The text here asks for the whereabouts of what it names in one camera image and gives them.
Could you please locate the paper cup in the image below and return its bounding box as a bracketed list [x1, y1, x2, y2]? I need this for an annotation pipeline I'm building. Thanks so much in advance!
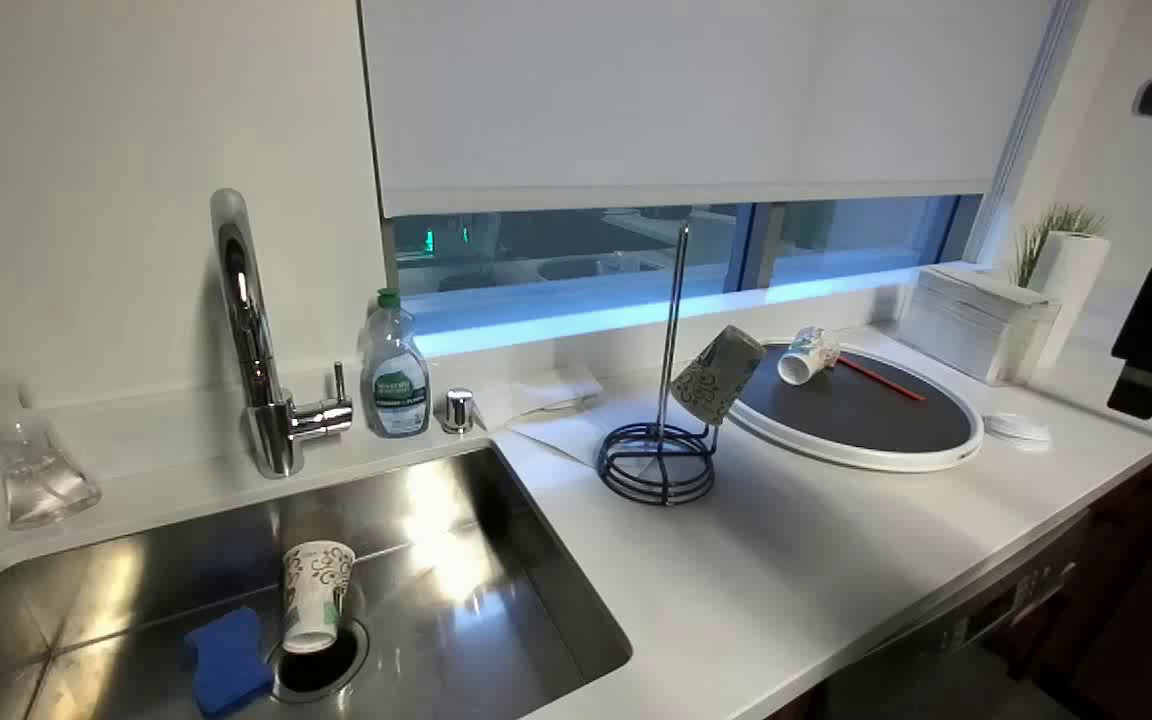
[284, 540, 357, 657]
[670, 323, 765, 423]

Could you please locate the white patterned cup on tray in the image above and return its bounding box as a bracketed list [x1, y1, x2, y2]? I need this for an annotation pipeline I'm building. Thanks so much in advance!
[774, 327, 840, 383]

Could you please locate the paper cup in sink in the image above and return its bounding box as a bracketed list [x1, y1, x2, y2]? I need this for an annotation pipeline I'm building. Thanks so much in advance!
[284, 540, 357, 657]

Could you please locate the white plastic cup lid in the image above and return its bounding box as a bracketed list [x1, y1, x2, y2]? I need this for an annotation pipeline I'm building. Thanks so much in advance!
[983, 413, 1051, 453]

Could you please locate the small chrome sink knob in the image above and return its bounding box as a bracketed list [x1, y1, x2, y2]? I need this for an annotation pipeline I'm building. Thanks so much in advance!
[434, 389, 480, 434]

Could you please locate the green dish soap bottle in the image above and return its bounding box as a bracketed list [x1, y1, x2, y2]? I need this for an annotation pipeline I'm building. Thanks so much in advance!
[361, 287, 428, 439]

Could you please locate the stainless steel sink basin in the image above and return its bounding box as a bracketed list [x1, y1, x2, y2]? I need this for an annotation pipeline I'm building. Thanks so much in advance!
[0, 442, 630, 720]

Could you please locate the white roller window blind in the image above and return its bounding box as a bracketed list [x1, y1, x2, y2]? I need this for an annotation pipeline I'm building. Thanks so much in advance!
[361, 0, 1054, 217]

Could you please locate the round black white-rimmed tray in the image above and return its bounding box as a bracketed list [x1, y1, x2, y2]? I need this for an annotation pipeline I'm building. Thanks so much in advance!
[728, 352, 983, 471]

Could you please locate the chrome kitchen faucet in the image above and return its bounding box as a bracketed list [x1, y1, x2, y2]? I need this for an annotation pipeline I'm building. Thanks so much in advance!
[206, 188, 353, 476]

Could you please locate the white box on counter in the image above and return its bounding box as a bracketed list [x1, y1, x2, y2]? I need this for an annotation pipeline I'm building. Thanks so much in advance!
[897, 264, 1047, 383]

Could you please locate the blue sponge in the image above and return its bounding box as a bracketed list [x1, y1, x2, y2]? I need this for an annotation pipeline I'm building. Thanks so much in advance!
[189, 608, 273, 720]

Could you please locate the potted green plant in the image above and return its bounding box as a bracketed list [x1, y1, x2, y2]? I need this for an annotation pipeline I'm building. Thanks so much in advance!
[1014, 205, 1106, 381]

